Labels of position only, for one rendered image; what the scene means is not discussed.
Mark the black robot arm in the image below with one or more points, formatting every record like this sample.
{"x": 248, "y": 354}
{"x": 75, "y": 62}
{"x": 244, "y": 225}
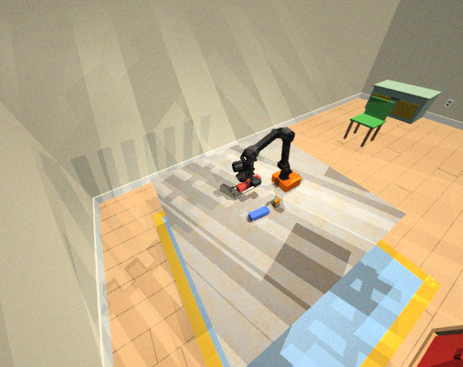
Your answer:
{"x": 253, "y": 151}

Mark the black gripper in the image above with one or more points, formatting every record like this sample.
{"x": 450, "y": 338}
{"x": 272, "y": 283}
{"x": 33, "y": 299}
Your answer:
{"x": 255, "y": 181}

